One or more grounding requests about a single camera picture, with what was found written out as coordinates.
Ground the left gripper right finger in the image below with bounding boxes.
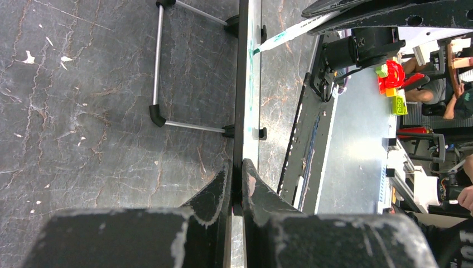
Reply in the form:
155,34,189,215
242,159,437,267

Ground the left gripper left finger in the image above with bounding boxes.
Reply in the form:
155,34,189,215
23,161,232,267

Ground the small whiteboard with stand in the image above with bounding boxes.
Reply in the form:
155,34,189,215
148,0,268,268

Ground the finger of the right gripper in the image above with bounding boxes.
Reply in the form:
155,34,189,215
302,0,472,33

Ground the green whiteboard marker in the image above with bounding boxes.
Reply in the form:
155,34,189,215
253,11,341,55

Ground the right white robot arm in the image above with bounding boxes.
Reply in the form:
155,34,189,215
302,0,472,68

